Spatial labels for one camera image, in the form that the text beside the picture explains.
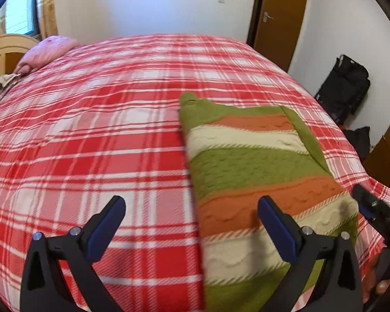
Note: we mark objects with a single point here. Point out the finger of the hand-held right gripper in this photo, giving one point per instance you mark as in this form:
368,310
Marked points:
364,206

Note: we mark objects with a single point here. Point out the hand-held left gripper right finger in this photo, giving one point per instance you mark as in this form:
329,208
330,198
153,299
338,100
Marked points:
276,232

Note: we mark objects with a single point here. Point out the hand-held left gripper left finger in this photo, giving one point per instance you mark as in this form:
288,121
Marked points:
105,232

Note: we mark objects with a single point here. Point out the green knit sweater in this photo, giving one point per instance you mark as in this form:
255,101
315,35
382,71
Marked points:
247,169

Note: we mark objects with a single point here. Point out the brown wooden furniture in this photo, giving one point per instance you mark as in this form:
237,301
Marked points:
385,159

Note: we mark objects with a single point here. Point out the black bag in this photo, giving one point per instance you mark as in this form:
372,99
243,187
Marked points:
359,143

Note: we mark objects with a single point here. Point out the red plaid blanket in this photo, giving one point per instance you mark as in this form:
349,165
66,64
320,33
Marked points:
100,120

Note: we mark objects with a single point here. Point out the black suitcase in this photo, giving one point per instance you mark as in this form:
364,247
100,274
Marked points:
344,87

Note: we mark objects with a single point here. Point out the pink pillow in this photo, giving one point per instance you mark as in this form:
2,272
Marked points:
47,50

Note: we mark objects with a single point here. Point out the brown wooden door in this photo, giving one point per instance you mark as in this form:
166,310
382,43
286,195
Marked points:
281,16

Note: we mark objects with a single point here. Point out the cream wooden headboard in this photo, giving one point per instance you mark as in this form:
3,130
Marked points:
6,47

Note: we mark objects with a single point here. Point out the patterned curtain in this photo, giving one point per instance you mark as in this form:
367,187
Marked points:
48,6

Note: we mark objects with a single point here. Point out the window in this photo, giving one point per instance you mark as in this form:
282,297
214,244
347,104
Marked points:
21,9

